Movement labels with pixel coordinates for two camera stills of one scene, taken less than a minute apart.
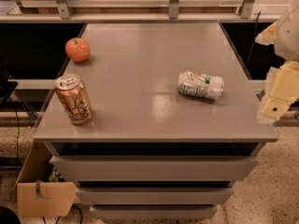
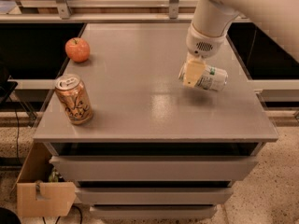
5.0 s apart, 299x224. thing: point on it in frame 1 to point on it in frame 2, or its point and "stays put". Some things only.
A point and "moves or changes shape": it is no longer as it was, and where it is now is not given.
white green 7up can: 199,84 moves or changes shape
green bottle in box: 53,177 stays put
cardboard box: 35,195 stays put
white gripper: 289,37 to 201,45
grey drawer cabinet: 149,151 stays put
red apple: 78,49 stays put
